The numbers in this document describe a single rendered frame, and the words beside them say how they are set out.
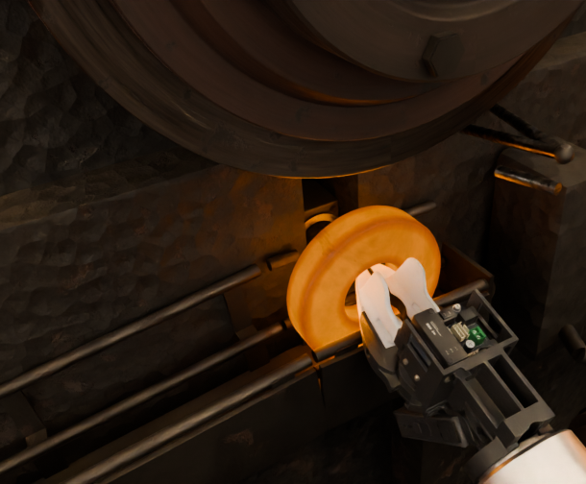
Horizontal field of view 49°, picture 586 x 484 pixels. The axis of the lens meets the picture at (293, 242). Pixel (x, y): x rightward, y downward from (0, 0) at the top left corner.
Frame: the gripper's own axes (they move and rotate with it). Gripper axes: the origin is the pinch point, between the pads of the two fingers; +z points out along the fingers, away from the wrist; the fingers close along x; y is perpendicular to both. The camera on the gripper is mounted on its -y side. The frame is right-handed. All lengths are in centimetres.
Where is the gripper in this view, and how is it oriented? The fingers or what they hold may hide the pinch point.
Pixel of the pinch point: (368, 277)
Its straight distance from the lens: 60.7
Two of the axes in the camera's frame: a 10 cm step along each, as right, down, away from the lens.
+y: 0.7, -6.4, -7.7
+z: -4.6, -7.0, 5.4
